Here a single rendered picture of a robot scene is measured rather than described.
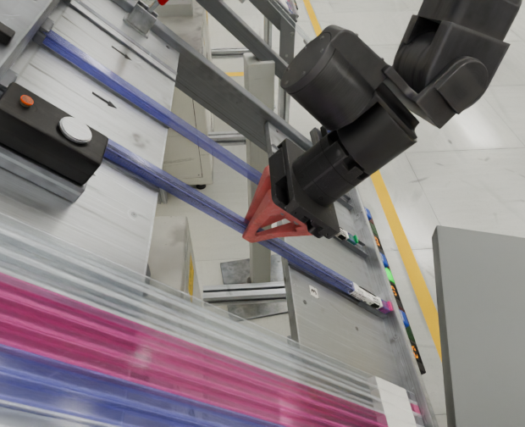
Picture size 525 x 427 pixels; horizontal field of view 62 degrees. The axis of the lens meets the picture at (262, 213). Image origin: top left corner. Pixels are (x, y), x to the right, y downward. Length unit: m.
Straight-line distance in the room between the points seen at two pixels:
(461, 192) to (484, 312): 1.25
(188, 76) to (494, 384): 0.66
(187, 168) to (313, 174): 1.41
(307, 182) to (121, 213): 0.17
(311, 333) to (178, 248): 0.43
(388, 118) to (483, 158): 1.94
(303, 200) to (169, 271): 0.46
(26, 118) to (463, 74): 0.32
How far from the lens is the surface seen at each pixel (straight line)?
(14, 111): 0.34
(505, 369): 0.82
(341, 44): 0.37
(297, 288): 0.51
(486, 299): 0.89
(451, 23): 0.39
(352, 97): 0.37
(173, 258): 0.84
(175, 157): 1.77
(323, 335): 0.51
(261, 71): 0.99
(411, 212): 1.90
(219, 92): 0.73
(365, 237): 0.73
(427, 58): 0.40
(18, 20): 0.40
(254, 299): 1.17
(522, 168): 2.34
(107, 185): 0.41
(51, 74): 0.48
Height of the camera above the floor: 1.25
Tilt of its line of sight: 44 degrees down
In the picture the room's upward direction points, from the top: straight up
